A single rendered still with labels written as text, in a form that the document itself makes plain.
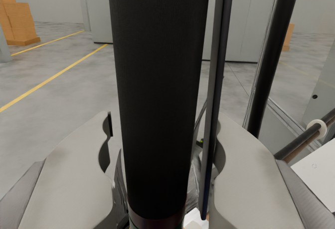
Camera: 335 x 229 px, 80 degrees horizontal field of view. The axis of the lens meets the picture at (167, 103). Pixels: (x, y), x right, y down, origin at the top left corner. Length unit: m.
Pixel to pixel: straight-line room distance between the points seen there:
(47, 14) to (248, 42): 11.66
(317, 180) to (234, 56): 5.44
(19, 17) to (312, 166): 8.13
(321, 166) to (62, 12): 13.87
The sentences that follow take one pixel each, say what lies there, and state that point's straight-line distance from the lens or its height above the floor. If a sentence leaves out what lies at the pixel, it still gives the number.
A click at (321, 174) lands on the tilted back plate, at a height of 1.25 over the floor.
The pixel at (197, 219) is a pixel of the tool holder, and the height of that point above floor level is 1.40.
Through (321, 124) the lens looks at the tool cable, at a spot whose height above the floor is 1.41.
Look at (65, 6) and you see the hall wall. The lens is 13.89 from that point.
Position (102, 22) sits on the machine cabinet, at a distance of 7.60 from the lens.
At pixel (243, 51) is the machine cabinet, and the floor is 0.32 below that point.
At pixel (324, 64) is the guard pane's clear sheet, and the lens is 1.12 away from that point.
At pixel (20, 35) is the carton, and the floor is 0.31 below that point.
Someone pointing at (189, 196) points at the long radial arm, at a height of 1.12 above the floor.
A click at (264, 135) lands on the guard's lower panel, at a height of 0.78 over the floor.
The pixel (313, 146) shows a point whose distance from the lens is 1.14.
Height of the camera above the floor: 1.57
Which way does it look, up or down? 28 degrees down
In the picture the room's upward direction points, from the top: 2 degrees clockwise
